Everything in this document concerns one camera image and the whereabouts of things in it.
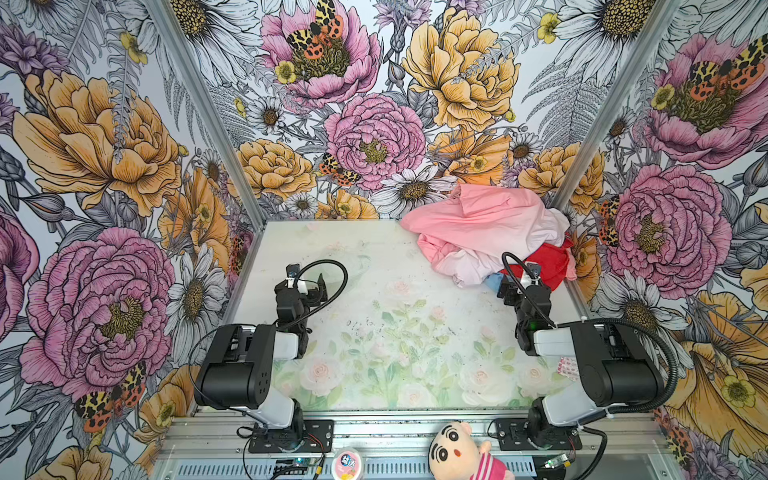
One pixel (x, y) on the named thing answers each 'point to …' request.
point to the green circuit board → (299, 461)
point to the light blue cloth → (494, 280)
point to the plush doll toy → (455, 455)
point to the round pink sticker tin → (346, 465)
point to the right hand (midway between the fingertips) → (519, 284)
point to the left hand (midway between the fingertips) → (307, 283)
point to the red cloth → (552, 260)
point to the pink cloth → (470, 239)
